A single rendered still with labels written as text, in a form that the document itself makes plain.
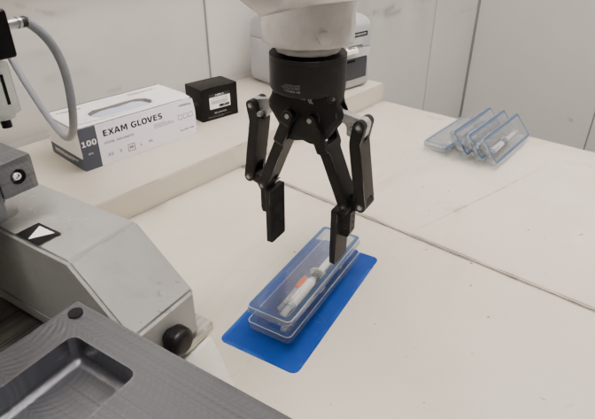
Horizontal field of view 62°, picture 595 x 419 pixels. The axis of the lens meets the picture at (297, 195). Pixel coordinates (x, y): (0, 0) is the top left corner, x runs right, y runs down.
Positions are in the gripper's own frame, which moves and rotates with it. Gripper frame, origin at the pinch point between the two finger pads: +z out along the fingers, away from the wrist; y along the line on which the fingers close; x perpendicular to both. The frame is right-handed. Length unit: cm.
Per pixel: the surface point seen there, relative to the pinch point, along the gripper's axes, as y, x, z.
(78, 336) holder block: 6.1, -32.7, -14.8
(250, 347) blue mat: -0.8, -10.9, 9.8
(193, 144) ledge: -35.4, 20.9, 5.7
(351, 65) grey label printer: -24, 65, 0
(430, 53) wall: -34, 170, 21
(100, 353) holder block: 7.6, -32.8, -14.7
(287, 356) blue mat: 3.4, -10.0, 9.8
